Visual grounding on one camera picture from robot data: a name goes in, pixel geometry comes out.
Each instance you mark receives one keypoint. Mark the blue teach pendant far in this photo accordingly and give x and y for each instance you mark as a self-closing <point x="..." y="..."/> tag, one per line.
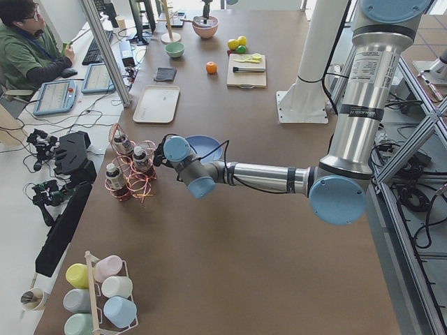
<point x="97" y="80"/>

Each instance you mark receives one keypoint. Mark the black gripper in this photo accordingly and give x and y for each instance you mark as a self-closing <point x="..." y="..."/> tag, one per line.
<point x="158" y="153"/>
<point x="207" y="10"/>

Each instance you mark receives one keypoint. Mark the pink cup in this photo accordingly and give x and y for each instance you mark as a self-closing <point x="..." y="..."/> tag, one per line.
<point x="107" y="267"/>

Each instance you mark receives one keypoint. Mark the steel cylinder muddler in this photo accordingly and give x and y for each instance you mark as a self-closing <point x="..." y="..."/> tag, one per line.
<point x="248" y="70"/>

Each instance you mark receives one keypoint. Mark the mint green bowl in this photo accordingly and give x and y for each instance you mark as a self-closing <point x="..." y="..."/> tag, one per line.
<point x="174" y="49"/>

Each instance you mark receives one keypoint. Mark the wooden cutting board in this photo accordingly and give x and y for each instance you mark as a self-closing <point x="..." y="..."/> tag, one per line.
<point x="246" y="80"/>

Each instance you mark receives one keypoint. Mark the person in green shirt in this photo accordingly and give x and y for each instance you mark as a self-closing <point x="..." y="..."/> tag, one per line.
<point x="29" y="53"/>

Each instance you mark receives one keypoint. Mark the yellow lemon outer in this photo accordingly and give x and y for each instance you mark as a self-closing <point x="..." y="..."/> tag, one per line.
<point x="242" y="40"/>

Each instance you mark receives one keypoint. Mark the mint cup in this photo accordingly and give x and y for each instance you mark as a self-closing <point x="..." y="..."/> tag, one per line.
<point x="79" y="324"/>

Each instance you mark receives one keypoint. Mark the blue teach pendant near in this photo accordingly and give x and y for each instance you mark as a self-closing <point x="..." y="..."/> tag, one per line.
<point x="56" y="97"/>

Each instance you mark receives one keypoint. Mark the black keyboard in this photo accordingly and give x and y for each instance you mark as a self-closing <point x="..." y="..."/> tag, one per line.
<point x="93" y="55"/>

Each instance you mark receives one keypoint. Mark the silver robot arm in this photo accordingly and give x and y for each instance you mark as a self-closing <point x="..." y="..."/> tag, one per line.
<point x="228" y="2"/>
<point x="336" y="186"/>

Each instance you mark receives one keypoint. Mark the paper cup with utensils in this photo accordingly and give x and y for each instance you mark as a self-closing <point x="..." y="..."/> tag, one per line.
<point x="33" y="299"/>

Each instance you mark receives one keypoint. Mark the white pedestal column base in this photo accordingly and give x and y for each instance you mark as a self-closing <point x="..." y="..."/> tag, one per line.
<point x="304" y="102"/>

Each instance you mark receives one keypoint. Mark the lemon slice lower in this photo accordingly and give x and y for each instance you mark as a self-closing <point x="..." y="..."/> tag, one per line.
<point x="243" y="59"/>

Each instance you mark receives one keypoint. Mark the light blue cup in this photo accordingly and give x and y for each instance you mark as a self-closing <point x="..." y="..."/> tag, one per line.
<point x="120" y="311"/>

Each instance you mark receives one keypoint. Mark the green lime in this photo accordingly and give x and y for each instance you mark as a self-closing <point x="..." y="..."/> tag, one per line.
<point x="241" y="49"/>

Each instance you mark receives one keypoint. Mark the dark bottle white cap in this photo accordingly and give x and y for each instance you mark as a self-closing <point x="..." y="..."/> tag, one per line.
<point x="116" y="182"/>

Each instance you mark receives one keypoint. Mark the yellow cup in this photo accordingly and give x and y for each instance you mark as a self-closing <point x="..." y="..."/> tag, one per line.
<point x="77" y="276"/>

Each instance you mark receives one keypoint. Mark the aluminium frame post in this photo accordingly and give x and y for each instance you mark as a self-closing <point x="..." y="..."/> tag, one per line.
<point x="99" y="35"/>

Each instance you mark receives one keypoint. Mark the blue teach pendant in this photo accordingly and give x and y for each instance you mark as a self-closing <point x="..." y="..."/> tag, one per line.
<point x="97" y="80"/>
<point x="56" y="97"/>

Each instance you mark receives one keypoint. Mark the cream rabbit tray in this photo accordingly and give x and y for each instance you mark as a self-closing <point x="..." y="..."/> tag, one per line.
<point x="157" y="104"/>

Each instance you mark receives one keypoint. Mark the yellow lemon near board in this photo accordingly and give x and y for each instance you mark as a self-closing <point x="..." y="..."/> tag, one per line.
<point x="233" y="44"/>

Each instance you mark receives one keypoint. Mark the grey folded cloth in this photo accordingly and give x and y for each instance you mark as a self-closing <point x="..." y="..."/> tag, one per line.
<point x="164" y="74"/>

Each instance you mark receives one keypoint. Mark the pink bowl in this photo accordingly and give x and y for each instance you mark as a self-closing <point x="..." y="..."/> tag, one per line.
<point x="205" y="28"/>

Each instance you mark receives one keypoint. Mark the grey cup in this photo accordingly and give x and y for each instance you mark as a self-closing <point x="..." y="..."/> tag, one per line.
<point x="77" y="301"/>

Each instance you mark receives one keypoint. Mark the wooden cup tree stand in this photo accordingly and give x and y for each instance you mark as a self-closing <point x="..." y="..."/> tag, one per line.
<point x="170" y="36"/>

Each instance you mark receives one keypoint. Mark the blue plate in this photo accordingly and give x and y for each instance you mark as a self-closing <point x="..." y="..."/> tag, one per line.
<point x="206" y="147"/>

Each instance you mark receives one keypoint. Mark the white cup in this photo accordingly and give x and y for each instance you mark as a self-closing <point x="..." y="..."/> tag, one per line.
<point x="121" y="286"/>

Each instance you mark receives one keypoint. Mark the copper wire bottle rack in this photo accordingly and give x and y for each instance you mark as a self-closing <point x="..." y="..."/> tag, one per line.
<point x="140" y="185"/>

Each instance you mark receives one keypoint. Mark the orange fruit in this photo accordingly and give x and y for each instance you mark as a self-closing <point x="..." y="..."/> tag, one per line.
<point x="211" y="67"/>

